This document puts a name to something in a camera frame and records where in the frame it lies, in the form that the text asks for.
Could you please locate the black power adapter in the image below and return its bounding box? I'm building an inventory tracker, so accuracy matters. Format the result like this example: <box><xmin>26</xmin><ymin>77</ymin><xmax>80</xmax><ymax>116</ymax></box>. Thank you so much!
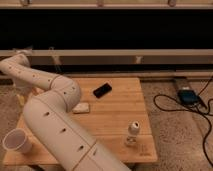
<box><xmin>178</xmin><ymin>88</ymin><xmax>198</xmax><ymax>105</ymax></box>

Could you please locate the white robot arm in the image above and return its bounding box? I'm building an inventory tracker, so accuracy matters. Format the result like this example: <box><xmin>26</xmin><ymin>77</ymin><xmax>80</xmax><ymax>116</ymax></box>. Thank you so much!
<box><xmin>0</xmin><ymin>54</ymin><xmax>131</xmax><ymax>171</ymax></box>

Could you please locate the white sponge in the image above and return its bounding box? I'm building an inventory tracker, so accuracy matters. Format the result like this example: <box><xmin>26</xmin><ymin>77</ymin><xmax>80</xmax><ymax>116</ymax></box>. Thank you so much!
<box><xmin>72</xmin><ymin>102</ymin><xmax>90</xmax><ymax>114</ymax></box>

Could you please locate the black phone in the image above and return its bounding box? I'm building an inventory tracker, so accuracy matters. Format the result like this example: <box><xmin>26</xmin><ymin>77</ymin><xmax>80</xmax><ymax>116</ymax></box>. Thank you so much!
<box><xmin>93</xmin><ymin>83</ymin><xmax>112</xmax><ymax>98</ymax></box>

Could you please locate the black cable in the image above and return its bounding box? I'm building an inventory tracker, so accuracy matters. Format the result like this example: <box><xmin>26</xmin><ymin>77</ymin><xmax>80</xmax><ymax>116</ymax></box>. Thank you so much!
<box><xmin>153</xmin><ymin>75</ymin><xmax>213</xmax><ymax>168</ymax></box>

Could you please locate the small clear plastic bottle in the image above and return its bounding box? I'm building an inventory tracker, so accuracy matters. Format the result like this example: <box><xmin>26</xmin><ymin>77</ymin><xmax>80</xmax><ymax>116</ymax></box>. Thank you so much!
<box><xmin>125</xmin><ymin>121</ymin><xmax>140</xmax><ymax>146</ymax></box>

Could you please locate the wooden table board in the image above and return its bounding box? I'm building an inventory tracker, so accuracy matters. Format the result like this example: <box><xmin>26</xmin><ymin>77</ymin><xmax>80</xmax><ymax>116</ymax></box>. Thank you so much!
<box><xmin>3</xmin><ymin>78</ymin><xmax>158</xmax><ymax>165</ymax></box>

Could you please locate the white paper cup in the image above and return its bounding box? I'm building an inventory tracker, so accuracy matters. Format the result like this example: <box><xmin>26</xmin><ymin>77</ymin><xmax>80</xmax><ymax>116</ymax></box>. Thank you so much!
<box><xmin>2</xmin><ymin>128</ymin><xmax>32</xmax><ymax>154</ymax></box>

